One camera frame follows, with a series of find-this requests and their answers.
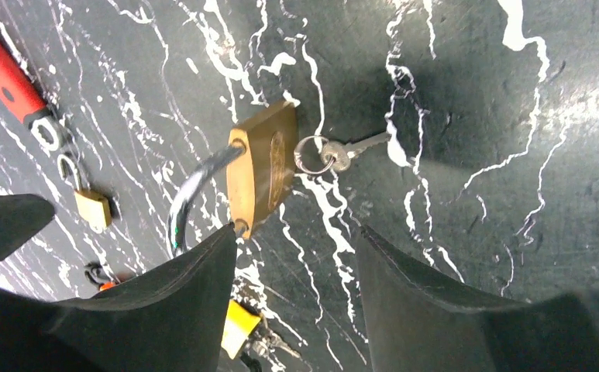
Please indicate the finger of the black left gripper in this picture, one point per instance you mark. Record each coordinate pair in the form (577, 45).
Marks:
(22, 217)

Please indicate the silver keys on ring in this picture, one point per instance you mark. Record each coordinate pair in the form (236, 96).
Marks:
(334, 155)

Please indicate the red handled adjustable wrench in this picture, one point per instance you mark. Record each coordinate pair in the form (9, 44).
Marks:
(20, 97)

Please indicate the small brass padlock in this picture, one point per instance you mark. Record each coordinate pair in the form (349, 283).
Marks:
(92, 206)

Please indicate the orange black padlock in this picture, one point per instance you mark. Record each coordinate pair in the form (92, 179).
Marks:
(97, 277)

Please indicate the yellow padlock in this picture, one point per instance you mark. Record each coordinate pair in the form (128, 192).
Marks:
(246, 331)

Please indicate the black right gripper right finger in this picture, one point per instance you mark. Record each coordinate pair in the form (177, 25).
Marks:
(419, 319)

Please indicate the large brass padlock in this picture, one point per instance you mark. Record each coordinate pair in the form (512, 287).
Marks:
(259, 164)

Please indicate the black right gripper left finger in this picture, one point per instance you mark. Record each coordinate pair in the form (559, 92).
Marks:
(169, 319)

